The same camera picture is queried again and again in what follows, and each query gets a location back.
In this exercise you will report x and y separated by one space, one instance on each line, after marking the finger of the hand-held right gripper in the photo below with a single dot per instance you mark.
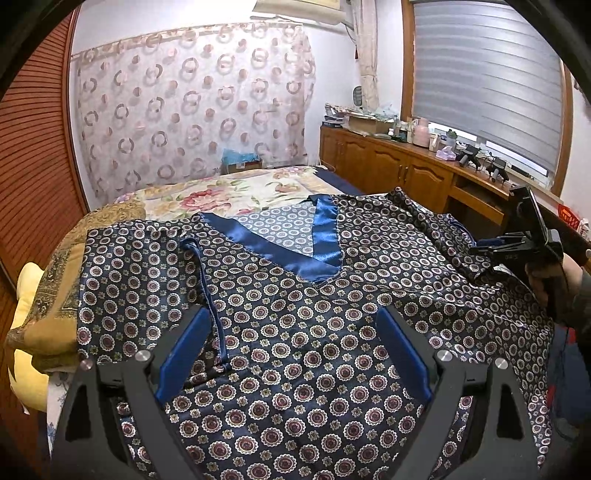
489 251
501 239

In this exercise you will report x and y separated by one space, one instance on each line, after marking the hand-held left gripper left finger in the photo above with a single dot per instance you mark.
184 350

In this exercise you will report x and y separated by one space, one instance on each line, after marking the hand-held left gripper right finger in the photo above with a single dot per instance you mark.
406 350

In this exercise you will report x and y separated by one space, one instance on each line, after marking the navy patterned satin pajama top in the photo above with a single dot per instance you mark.
300 346

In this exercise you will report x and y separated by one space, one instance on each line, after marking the person's right hand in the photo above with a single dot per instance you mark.
570 290

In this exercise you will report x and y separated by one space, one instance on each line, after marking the red basket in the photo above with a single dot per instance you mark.
570 217

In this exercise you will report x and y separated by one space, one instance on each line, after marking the black gripper stand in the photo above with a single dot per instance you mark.
497 170
468 154

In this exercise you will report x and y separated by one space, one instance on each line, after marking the pink tissue pack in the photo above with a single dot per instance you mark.
446 153

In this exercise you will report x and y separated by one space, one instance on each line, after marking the clear bottle with dark cap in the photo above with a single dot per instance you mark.
450 139

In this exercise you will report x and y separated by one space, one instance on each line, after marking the wooden cabinet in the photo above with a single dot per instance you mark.
392 161

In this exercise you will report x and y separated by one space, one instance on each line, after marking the pink kettle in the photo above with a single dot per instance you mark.
420 134

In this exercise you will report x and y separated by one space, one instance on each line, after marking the person's dark clothing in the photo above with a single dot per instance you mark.
572 378

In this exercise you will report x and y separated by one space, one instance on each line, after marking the blue floral white bed sheet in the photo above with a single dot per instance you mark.
56 392

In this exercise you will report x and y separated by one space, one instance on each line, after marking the gold patterned pillow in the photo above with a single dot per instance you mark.
51 286

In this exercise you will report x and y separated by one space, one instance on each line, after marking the grey window blind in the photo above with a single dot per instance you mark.
485 83

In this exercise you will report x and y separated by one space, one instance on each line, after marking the yellow pillow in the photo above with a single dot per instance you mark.
27 378

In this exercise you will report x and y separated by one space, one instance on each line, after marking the navy mattress edge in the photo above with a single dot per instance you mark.
344 182

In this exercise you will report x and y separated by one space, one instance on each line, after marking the pink rose floral blanket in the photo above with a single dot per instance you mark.
221 191

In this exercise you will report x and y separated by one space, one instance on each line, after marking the cardboard box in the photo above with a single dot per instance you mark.
369 123

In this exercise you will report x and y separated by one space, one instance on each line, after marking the blue storage box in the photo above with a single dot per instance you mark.
242 159

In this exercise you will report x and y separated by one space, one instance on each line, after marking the small desk fan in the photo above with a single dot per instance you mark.
359 96

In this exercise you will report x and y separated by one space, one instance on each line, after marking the stack of books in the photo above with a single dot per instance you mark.
334 117

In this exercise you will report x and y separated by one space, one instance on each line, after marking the tied beige curtain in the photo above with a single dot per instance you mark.
371 55

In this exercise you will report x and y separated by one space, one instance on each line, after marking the louvered wooden wardrobe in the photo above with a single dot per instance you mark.
41 161

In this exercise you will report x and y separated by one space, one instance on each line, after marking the white air conditioner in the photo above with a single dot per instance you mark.
300 11

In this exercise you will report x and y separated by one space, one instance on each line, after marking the wooden window frame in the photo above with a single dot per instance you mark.
406 69

